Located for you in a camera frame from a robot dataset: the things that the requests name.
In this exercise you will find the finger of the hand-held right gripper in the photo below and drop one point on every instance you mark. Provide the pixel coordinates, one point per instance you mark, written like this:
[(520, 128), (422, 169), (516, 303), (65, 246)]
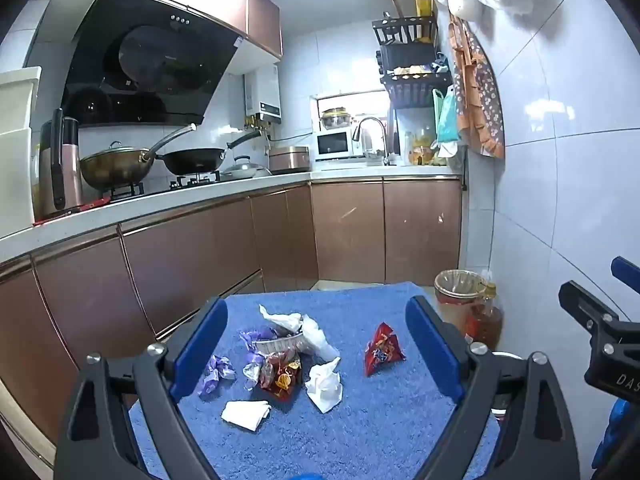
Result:
[(627, 270), (582, 302)]

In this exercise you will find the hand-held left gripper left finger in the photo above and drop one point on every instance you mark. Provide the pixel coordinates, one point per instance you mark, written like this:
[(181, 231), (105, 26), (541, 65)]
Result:
[(200, 350)]

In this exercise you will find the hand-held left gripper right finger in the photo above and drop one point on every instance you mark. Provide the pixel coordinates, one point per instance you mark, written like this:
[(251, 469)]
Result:
[(435, 355)]

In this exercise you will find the black range hood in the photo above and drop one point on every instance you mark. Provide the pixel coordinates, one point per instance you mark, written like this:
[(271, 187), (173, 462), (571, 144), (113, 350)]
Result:
[(150, 60)]

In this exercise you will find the teal plastic bag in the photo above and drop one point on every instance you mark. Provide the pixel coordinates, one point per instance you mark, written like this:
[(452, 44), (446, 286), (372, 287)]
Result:
[(446, 120)]

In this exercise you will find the person's right hand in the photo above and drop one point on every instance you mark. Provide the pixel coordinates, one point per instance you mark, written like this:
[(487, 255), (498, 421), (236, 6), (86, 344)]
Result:
[(617, 432)]

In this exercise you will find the black dish rack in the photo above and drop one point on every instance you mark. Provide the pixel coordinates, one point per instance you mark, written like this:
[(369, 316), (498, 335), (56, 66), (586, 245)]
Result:
[(410, 85)]

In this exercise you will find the foil tray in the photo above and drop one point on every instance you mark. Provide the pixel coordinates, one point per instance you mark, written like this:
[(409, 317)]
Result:
[(280, 346)]

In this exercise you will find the pink thermos kettle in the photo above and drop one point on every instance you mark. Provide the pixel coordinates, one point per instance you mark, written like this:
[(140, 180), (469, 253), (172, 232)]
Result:
[(65, 175)]

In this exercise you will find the large purple candy wrapper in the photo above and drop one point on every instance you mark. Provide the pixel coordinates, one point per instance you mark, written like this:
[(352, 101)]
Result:
[(252, 335)]

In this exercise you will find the glass wok lid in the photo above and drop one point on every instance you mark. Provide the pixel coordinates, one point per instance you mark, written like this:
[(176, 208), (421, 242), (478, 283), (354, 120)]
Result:
[(115, 152)]

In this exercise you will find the yellow roll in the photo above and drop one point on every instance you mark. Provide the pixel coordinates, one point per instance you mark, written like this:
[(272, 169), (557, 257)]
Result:
[(425, 7)]

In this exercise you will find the black frying pan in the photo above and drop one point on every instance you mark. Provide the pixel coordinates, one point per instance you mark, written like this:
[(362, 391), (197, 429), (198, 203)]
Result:
[(192, 160)]

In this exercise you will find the small purple candy wrapper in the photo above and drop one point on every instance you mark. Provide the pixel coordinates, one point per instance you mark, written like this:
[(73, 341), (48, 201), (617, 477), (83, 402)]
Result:
[(217, 370)]

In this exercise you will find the glass pot lid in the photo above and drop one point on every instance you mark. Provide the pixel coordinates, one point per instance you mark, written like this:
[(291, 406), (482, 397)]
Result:
[(245, 169)]

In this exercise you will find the gas stove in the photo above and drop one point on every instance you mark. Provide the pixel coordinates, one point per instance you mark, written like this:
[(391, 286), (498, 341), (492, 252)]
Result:
[(150, 187)]

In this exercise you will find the red triangular snack packet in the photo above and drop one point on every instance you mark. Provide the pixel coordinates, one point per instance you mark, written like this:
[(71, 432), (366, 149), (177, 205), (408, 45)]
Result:
[(382, 352)]

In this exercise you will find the white tissue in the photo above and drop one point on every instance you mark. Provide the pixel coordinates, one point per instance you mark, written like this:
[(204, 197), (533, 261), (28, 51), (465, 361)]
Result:
[(277, 319), (315, 337), (245, 414), (324, 387)]

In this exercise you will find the cooking oil bottle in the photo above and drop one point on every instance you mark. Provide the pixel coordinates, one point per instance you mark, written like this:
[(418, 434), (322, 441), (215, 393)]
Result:
[(484, 322)]

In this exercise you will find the folded white tissue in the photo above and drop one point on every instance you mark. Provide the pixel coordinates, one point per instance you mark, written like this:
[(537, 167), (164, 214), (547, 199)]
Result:
[(245, 414)]

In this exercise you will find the white water heater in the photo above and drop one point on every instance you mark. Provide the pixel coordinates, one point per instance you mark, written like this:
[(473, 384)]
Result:
[(262, 90)]

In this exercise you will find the orange floral apron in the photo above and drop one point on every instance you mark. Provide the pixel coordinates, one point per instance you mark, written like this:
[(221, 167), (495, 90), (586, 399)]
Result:
[(480, 95)]

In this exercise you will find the red flat tool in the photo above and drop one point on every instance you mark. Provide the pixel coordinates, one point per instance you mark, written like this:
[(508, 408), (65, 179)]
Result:
[(90, 206)]

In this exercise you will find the steel faucet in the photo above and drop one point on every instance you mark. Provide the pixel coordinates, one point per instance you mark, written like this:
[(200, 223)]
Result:
[(372, 121)]

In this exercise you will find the steel wok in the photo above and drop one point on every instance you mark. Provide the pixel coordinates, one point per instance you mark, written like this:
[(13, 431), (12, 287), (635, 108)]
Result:
[(115, 172)]

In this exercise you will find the yellow jars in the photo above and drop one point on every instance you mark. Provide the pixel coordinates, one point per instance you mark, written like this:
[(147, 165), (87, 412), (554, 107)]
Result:
[(422, 152)]

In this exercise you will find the brown rice cooker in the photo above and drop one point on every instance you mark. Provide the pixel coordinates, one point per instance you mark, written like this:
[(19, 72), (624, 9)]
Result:
[(289, 159)]

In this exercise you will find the silver candy wrapper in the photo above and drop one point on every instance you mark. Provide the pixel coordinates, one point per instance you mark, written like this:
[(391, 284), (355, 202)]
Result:
[(251, 372)]

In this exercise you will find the tan lined trash bin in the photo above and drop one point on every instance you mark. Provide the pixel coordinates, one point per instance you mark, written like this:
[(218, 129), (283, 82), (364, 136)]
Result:
[(457, 295)]

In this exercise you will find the brown base cabinets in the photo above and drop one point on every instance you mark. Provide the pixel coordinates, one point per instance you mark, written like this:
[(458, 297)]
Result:
[(350, 230)]

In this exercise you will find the blue towel mat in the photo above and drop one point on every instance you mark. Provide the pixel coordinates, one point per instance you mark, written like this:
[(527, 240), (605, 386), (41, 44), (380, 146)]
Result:
[(350, 440)]

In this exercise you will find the glass pot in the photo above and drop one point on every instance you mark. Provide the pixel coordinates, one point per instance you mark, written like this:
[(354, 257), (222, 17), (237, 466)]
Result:
[(337, 119)]

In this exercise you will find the white plastic container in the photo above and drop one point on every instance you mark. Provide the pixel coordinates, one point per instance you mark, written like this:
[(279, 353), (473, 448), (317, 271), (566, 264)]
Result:
[(17, 150)]

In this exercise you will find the white microwave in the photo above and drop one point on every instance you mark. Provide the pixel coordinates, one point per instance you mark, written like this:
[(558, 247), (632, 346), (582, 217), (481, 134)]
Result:
[(332, 144)]

